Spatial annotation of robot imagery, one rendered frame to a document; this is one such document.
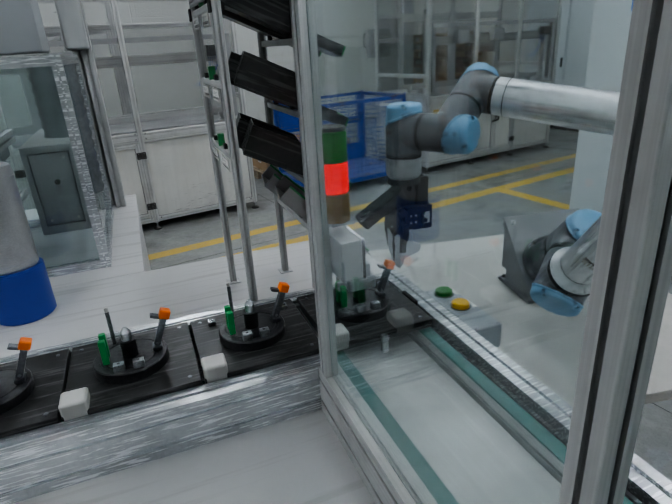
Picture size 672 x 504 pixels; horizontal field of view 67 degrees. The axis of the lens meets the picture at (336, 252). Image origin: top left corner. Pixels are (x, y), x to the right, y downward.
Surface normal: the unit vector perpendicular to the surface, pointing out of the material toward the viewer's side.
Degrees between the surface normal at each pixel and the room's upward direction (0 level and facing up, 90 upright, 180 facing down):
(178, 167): 90
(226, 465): 0
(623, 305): 90
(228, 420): 90
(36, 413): 0
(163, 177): 90
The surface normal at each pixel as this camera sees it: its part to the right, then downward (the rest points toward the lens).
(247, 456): -0.06, -0.92
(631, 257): -0.93, 0.18
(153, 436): 0.37, 0.33
